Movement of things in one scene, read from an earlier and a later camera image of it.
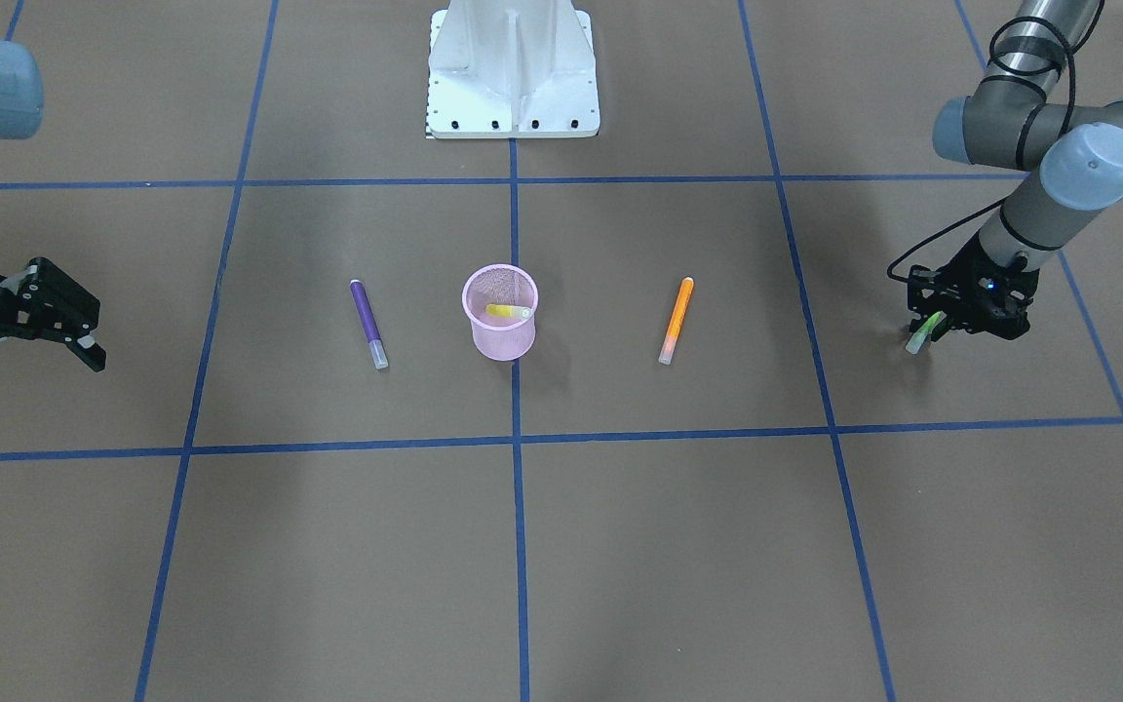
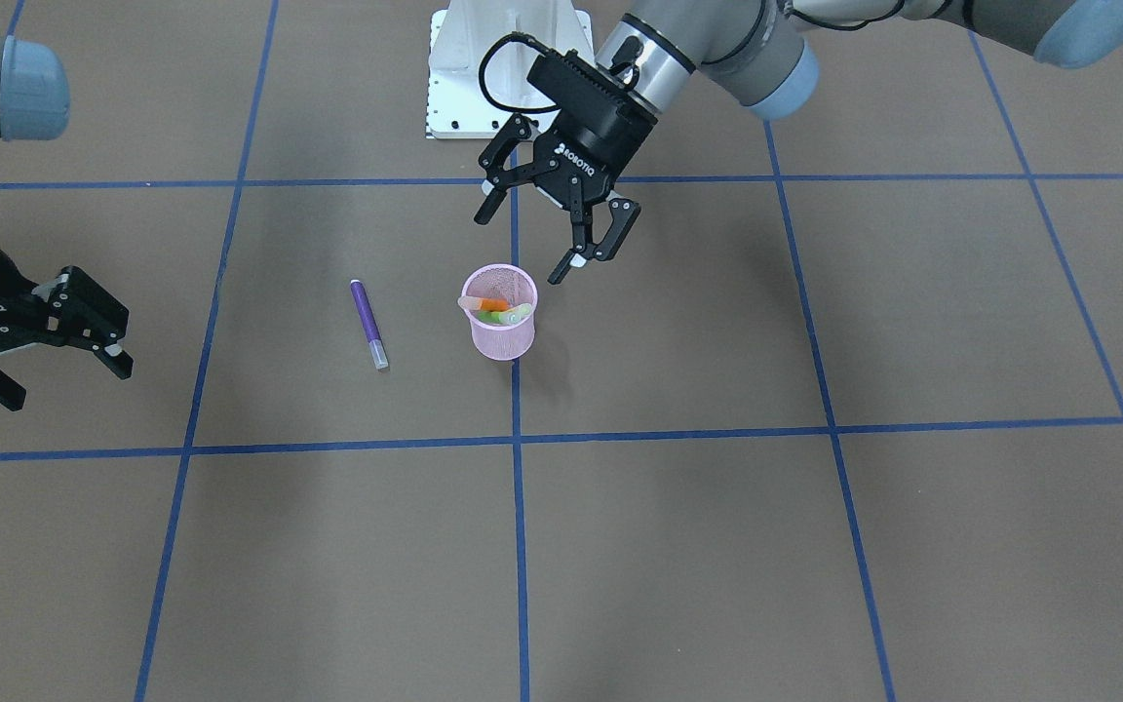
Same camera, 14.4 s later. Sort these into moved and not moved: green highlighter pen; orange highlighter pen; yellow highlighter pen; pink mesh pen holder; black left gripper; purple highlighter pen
Moved: green highlighter pen; orange highlighter pen; black left gripper
Not moved: pink mesh pen holder; yellow highlighter pen; purple highlighter pen
